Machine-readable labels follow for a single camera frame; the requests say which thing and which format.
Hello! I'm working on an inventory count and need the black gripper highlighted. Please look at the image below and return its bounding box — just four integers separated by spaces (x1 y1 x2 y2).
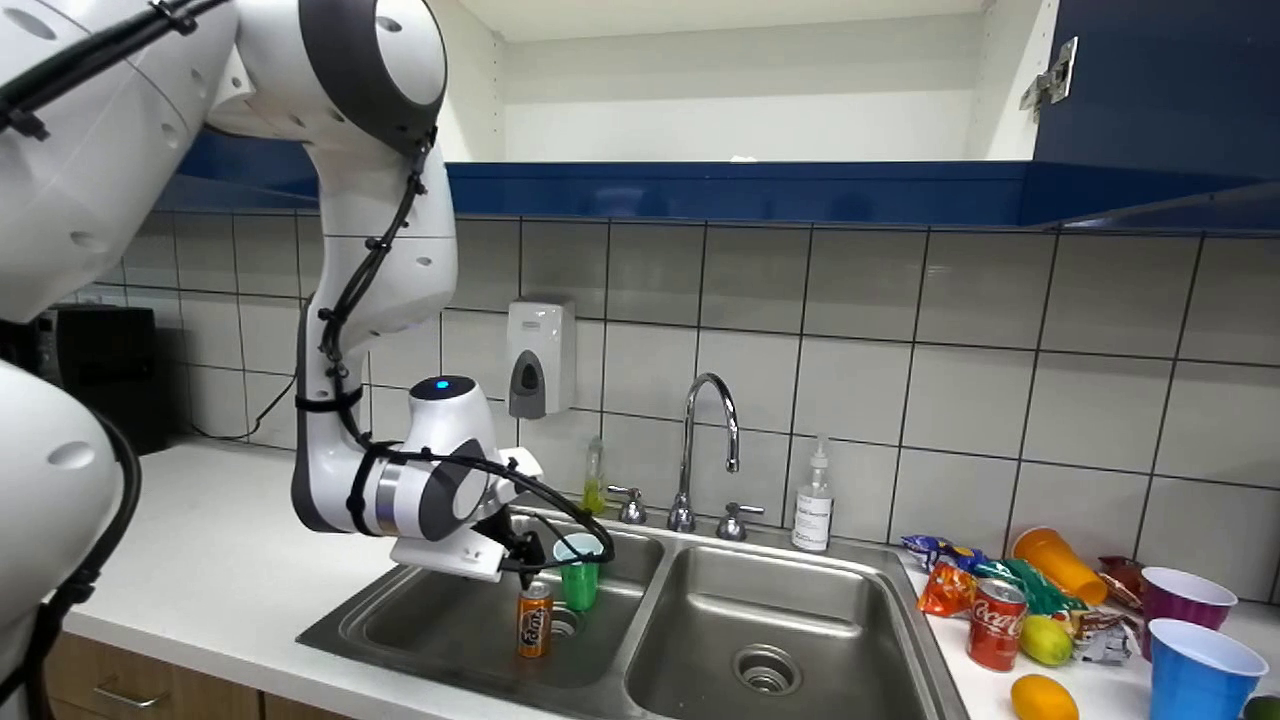
474 508 574 587

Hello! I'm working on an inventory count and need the orange Fanta can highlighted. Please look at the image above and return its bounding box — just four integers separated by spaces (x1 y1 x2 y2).
515 587 550 659

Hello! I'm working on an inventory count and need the stainless steel double sink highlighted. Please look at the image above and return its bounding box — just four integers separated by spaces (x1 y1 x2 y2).
301 526 968 720

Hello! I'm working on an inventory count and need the green plastic cup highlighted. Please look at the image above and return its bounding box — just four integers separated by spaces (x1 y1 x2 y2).
550 532 602 615

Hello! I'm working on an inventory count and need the green dish soap bottle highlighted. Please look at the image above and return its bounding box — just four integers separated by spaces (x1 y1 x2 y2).
578 438 606 518

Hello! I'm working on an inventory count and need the chrome faucet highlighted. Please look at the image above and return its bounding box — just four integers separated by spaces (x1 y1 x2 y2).
602 370 766 546

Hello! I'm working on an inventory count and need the white soap dispenser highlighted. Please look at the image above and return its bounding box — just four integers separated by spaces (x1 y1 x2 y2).
508 301 574 419

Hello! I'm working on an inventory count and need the clear hand soap bottle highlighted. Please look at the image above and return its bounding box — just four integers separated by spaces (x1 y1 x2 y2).
793 446 835 551

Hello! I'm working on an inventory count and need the orange snack bag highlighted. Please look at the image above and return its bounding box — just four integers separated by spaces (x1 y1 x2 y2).
920 564 977 615

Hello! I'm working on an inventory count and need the black coffee machine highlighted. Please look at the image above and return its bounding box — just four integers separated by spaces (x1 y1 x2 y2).
0 305 171 454

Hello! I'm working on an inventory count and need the wooden lower cabinet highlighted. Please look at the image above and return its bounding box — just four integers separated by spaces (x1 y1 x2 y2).
42 636 338 720

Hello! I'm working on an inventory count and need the red Coca-Cola can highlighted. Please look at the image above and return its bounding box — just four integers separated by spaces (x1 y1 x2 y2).
968 582 1024 674

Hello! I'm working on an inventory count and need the yellow lemon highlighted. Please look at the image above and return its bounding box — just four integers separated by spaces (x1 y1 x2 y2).
1012 678 1080 720

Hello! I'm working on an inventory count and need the green apple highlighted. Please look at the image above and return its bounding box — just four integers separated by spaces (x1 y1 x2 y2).
1018 615 1076 668

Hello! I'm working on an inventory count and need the purple plastic cup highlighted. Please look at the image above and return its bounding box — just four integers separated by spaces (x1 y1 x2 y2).
1139 564 1234 627

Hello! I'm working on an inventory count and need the blue plastic cup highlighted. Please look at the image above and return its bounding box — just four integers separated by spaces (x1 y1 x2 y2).
1148 615 1267 720

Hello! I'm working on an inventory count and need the blue upper cabinet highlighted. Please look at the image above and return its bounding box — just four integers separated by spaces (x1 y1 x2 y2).
171 0 1280 231

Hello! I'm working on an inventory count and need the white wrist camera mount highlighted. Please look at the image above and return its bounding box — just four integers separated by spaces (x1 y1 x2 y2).
393 529 503 586

